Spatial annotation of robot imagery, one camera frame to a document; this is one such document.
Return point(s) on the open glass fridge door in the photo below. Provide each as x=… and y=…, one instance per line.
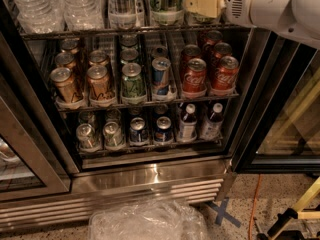
x=280, y=132

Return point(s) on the silver can bottom front left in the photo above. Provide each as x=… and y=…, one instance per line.
x=87, y=137

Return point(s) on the silver can bottom back left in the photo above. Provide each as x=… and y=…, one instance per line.
x=88, y=117

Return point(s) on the dark bottle white cap left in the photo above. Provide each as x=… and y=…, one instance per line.
x=187, y=123

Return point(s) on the red cola can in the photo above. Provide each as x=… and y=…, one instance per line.
x=210, y=38
x=193, y=83
x=190, y=51
x=223, y=78
x=215, y=53

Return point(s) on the red cola can back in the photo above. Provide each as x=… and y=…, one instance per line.
x=210, y=38

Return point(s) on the red cola can front left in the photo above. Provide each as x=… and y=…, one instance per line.
x=193, y=83

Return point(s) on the dark can behind blue can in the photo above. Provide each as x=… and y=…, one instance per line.
x=159, y=51

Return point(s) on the closed left glass fridge door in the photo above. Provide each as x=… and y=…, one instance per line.
x=29, y=167

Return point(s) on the blue energy drink can front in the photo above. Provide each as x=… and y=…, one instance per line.
x=160, y=75

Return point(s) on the clear water bottle right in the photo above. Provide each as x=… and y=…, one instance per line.
x=83, y=14

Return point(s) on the yellow black stand frame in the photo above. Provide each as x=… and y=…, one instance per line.
x=299, y=211

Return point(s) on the blue tape cross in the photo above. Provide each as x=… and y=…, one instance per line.
x=221, y=210

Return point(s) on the plaid green can top shelf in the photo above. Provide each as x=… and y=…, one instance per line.
x=166, y=12

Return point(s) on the clear water bottle left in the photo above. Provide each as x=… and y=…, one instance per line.
x=40, y=16

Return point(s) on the silver can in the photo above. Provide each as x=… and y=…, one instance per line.
x=87, y=137
x=113, y=115
x=88, y=117
x=113, y=136

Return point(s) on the gold can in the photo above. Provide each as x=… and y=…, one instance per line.
x=101, y=92
x=99, y=57
x=70, y=45
x=69, y=91
x=67, y=59

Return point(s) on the stainless steel display fridge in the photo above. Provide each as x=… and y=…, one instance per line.
x=195, y=171

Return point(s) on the gold can back left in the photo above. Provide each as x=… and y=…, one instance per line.
x=70, y=45

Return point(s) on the clear plastic bag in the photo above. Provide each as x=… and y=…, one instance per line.
x=149, y=220

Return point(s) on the green can front middle shelf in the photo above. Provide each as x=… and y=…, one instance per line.
x=133, y=90

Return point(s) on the red cola can front right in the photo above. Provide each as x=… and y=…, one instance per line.
x=223, y=78

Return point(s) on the dark bottle white cap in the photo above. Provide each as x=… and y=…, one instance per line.
x=187, y=123
x=212, y=122

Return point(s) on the gold can middle left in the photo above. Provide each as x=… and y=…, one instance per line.
x=67, y=59

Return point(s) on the green can back middle shelf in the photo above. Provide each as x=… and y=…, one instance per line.
x=129, y=41

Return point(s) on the red cola can middle right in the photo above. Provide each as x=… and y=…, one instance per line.
x=215, y=53

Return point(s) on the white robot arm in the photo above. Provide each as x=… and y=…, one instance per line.
x=296, y=20

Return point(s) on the red cola can middle left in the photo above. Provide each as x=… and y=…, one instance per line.
x=190, y=51

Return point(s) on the gold can front left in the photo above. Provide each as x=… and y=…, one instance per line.
x=69, y=91

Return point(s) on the clear water bottle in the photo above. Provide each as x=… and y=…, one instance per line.
x=40, y=16
x=83, y=14

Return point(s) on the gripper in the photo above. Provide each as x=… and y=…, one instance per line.
x=237, y=7

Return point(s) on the dark bottle white cap right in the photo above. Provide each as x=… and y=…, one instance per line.
x=212, y=122

